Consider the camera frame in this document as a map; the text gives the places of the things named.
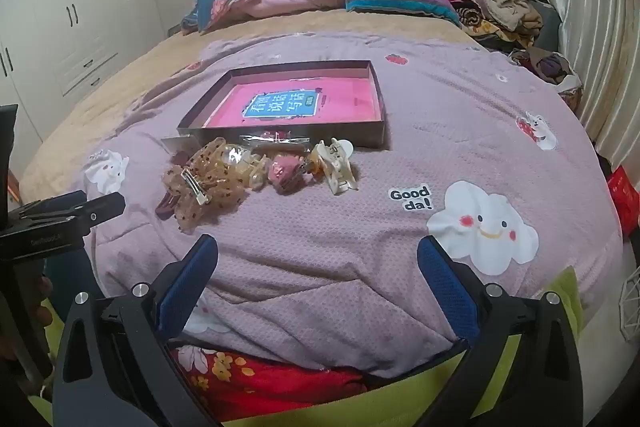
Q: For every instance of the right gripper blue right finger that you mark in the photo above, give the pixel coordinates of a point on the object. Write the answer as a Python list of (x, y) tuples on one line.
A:
[(447, 279)]

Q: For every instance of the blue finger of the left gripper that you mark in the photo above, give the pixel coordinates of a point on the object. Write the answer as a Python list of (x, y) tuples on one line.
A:
[(58, 203), (101, 209)]

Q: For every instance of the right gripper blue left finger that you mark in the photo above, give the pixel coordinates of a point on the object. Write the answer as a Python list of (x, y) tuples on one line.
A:
[(179, 286)]

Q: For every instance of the pink fuzzy hair clip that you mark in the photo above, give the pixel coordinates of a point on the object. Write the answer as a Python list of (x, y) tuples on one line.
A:
[(286, 174)]

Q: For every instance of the cream white claw clip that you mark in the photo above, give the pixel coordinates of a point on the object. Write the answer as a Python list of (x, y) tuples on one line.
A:
[(332, 161)]

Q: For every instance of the tan bed blanket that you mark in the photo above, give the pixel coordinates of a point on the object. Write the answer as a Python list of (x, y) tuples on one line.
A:
[(60, 156)]

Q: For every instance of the red floral blanket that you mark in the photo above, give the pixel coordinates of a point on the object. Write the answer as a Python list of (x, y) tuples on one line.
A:
[(233, 386)]

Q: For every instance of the lime green sheet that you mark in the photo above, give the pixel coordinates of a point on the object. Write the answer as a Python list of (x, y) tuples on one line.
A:
[(113, 370)]

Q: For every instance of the pearl flower hair clip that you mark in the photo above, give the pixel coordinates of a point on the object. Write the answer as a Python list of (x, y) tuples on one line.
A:
[(246, 167)]

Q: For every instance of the lilac cartoon print quilt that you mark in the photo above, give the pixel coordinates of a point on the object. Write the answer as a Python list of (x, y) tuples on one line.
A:
[(480, 153)]

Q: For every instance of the pink book blue label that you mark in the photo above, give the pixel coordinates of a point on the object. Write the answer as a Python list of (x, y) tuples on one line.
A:
[(312, 100)]

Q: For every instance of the red bag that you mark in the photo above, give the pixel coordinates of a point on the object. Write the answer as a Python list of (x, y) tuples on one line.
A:
[(626, 200)]

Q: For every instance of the white wardrobe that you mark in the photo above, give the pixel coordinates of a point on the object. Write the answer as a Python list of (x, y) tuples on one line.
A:
[(56, 52)]

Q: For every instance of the shallow mauve cardboard box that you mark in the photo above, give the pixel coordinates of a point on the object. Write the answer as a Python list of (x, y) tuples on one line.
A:
[(366, 134)]

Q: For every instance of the open bag of clothes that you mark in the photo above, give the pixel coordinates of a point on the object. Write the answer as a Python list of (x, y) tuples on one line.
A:
[(553, 68)]

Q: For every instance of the pile of folded clothes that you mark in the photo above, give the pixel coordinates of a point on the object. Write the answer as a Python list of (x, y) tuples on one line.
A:
[(510, 25)]

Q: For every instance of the striped purple teal pillow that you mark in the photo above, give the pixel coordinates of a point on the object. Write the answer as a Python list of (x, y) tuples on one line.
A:
[(430, 8)]

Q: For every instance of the striped cream curtain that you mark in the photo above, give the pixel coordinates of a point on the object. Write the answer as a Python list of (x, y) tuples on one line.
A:
[(600, 38)]

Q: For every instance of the white wire basket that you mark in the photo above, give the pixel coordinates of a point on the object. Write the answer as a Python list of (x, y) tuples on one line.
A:
[(629, 306)]

